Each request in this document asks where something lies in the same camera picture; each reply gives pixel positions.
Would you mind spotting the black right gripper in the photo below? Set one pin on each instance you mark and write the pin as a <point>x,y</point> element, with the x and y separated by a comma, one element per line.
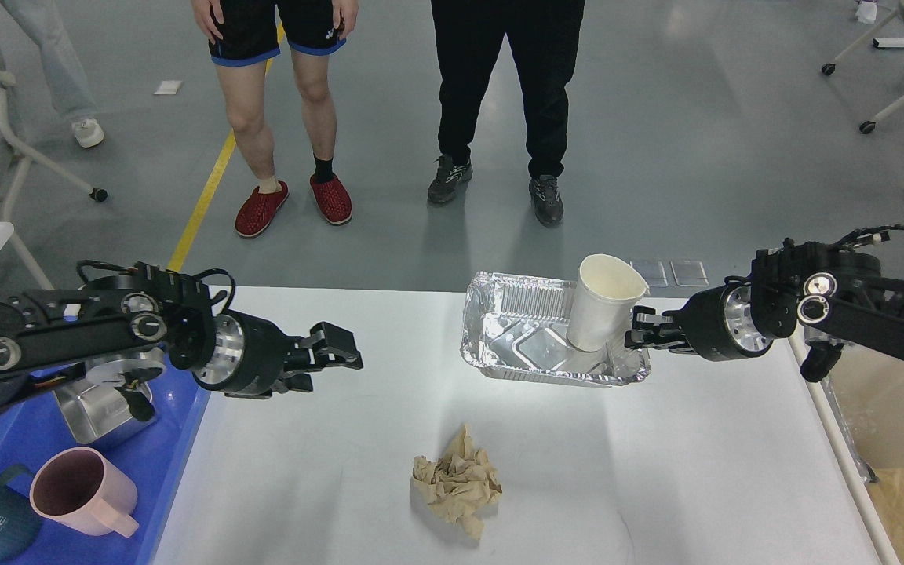
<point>717,324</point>

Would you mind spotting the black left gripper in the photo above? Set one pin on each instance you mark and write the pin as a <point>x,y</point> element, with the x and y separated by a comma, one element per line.
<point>251,355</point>

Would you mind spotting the white paper cup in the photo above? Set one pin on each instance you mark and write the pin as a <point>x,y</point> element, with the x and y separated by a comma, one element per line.
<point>607,289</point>

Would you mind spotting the aluminium foil tray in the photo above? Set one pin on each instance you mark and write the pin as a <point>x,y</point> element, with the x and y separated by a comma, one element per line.
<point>515,328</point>

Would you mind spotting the brown paper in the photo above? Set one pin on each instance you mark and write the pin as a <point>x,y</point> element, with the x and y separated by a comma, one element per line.
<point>460,485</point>

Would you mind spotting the stainless steel rectangular tray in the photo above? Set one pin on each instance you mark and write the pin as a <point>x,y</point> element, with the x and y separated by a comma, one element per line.
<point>97,416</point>

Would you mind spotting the pink mug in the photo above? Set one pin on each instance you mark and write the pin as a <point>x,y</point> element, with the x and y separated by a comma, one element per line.
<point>84,491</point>

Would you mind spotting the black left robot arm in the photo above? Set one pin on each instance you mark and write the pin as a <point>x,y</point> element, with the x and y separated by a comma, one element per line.
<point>122,330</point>

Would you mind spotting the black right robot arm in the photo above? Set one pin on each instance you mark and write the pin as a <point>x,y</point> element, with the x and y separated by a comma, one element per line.
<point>836,292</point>

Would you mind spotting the beige plastic bin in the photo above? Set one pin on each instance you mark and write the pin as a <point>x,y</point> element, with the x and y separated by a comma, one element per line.
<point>861,406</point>

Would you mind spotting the blue plastic tray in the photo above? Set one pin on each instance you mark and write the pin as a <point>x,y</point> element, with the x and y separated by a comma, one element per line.
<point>154,459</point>

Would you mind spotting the white paper scrap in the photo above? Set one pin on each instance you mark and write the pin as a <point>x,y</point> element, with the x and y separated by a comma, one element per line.
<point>168,87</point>

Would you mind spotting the person in grey trousers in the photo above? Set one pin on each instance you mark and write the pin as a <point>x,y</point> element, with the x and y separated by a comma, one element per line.
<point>65,75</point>

